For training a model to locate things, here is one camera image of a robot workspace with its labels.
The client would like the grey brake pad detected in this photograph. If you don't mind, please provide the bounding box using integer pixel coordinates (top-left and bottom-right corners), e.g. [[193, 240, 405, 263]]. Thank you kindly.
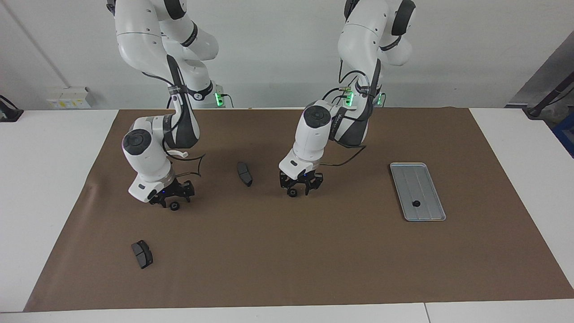
[[131, 240, 154, 270], [236, 161, 253, 188]]

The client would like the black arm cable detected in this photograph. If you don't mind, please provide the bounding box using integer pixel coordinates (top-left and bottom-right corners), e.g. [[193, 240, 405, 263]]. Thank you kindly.
[[164, 148, 207, 178], [321, 58, 382, 167]]

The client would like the black stand leg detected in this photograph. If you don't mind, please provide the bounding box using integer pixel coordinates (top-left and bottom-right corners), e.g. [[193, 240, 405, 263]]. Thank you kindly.
[[527, 74, 574, 119]]

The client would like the silver metal ribbed tray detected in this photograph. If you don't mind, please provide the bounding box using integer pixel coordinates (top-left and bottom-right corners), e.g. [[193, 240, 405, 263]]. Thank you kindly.
[[389, 162, 447, 222]]

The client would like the brown paper table mat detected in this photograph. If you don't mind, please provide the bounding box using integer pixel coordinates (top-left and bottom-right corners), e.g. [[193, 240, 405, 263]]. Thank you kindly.
[[23, 107, 574, 313]]

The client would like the blue crate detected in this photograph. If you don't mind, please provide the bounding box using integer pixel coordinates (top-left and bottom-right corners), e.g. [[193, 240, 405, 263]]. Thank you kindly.
[[552, 114, 574, 157]]

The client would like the white wall socket box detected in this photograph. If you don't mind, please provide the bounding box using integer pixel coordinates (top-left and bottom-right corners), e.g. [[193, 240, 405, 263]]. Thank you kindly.
[[46, 87, 92, 109]]

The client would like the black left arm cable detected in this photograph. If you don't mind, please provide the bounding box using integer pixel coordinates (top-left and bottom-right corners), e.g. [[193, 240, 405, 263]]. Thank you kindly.
[[321, 58, 382, 167]]

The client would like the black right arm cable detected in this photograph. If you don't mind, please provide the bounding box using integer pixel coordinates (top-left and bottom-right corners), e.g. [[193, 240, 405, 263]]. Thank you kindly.
[[164, 148, 207, 178]]

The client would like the black clamp base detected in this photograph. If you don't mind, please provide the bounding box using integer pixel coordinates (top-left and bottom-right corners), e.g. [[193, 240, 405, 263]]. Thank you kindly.
[[0, 94, 24, 122]]

